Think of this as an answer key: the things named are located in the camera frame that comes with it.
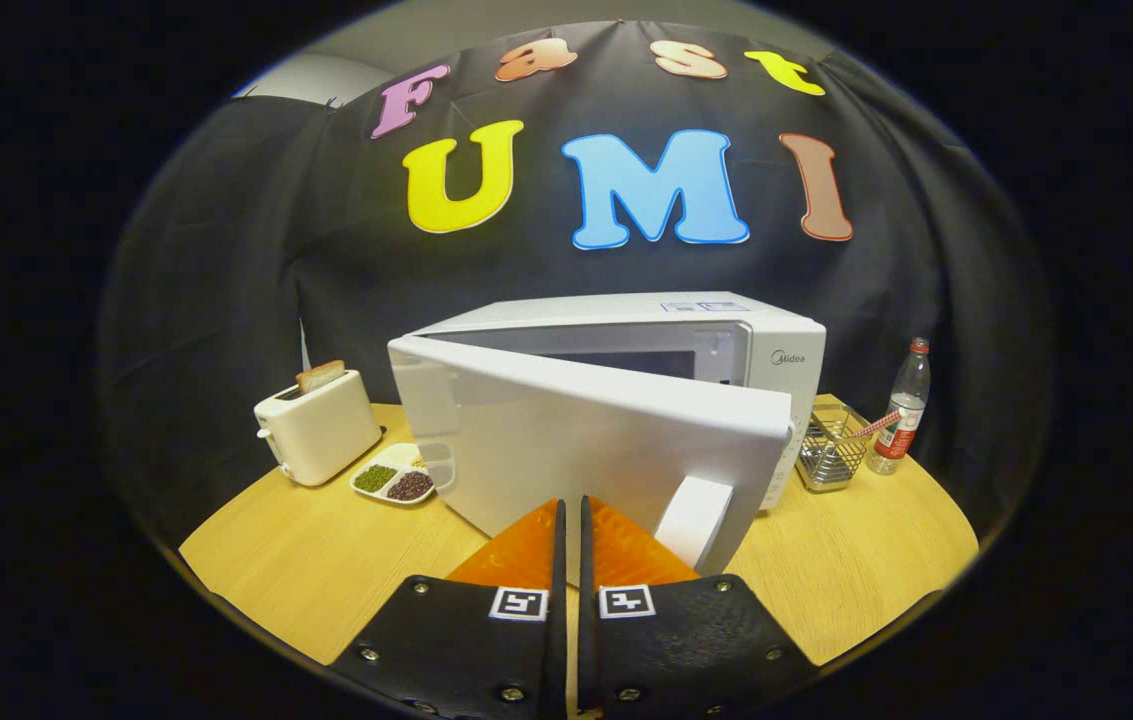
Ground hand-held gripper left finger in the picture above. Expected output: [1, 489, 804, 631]
[331, 497, 568, 720]

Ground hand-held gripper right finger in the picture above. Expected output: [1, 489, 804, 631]
[578, 495, 817, 720]

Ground white microwave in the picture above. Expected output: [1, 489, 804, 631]
[388, 291, 827, 578]

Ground white divided bean dish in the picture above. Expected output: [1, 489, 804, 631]
[350, 442, 437, 506]

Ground cream toaster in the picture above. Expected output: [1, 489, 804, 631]
[254, 369, 384, 488]

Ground red white checked stick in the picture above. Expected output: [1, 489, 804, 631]
[846, 409, 902, 441]

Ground toast slice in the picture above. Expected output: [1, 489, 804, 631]
[295, 360, 347, 393]

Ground clear bottle with red label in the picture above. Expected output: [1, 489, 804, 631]
[868, 337, 932, 476]

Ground metal wire basket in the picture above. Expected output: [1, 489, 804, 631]
[795, 404, 874, 493]

